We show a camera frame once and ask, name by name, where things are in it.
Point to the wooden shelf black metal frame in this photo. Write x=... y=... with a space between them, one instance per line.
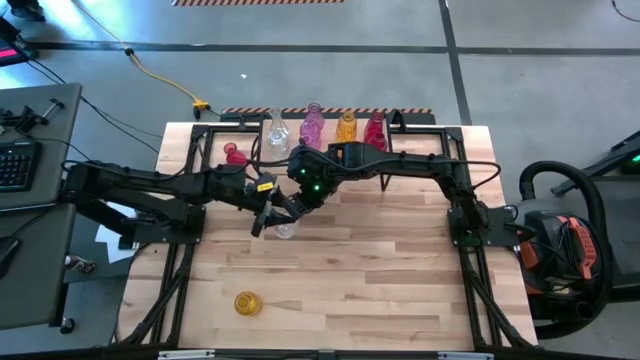
x=295 y=125

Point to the hazard-striped floor strip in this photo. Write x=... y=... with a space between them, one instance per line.
x=415 y=110

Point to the small silver tool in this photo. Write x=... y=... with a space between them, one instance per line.
x=80 y=263

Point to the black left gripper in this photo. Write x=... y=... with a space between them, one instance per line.
x=260 y=192

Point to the clear tall-necked glass vase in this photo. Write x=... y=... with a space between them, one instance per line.
x=276 y=122

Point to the purple ribbed glass bottle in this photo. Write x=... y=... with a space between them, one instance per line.
x=309 y=137

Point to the black clamp tool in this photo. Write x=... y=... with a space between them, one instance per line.
x=27 y=120

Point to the yellow textured glass bottle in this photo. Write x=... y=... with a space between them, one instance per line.
x=248 y=304

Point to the amber glass vase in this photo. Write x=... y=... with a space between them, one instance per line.
x=346 y=129

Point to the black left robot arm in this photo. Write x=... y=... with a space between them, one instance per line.
x=150 y=182

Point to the black keyboard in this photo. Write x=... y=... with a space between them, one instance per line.
x=17 y=167

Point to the black metal table frame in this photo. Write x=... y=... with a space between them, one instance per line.
x=452 y=134

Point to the white paper sheet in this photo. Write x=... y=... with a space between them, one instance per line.
x=112 y=250

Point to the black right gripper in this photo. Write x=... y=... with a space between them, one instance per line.
x=315 y=172

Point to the clear embossed glass bottle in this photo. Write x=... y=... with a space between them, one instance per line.
x=286 y=231

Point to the dark grey desk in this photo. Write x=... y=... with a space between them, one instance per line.
x=30 y=280

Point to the red cone glass vase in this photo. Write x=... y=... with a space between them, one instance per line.
x=234 y=156

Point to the black and red vacuum cleaner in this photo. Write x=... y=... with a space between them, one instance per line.
x=555 y=167

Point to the black machine with green light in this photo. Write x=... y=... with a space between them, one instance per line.
x=620 y=155

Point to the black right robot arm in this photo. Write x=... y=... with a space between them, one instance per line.
x=400 y=160

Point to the silver table edge bracket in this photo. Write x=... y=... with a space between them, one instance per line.
x=465 y=356
x=185 y=355

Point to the black monitor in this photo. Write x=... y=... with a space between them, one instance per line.
x=12 y=52

